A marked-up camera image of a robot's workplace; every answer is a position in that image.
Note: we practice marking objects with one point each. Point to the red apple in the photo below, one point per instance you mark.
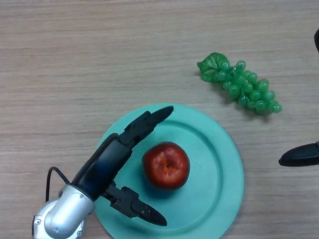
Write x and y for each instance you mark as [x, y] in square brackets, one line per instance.
[167, 166]

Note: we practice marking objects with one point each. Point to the green plastic grape bunch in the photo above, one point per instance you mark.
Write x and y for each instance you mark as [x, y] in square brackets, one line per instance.
[246, 88]

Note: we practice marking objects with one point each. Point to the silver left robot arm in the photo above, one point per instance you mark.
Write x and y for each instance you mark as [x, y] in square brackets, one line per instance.
[64, 214]

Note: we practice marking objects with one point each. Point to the green round plate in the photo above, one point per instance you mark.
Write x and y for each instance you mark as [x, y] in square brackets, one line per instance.
[211, 174]

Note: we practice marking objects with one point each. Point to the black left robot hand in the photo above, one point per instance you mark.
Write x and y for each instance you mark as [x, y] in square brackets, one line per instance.
[102, 164]

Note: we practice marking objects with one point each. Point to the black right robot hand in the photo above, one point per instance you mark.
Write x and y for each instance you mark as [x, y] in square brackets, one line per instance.
[299, 156]

